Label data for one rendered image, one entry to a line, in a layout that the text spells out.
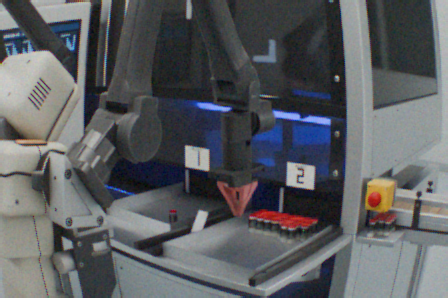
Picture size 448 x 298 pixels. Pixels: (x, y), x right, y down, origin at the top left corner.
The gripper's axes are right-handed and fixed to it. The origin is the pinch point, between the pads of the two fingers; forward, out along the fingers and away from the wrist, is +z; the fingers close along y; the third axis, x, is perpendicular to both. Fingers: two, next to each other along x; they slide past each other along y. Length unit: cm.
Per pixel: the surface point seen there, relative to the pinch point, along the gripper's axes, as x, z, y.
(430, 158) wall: 94, 102, 494
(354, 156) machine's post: -9.5, -5.1, 36.2
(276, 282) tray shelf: -9.9, 15.1, 0.4
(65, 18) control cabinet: 88, -46, 19
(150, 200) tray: 54, 14, 29
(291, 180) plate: 9.9, 3.3, 35.9
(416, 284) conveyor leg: -33, 36, 50
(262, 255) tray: 2.4, 15.0, 12.6
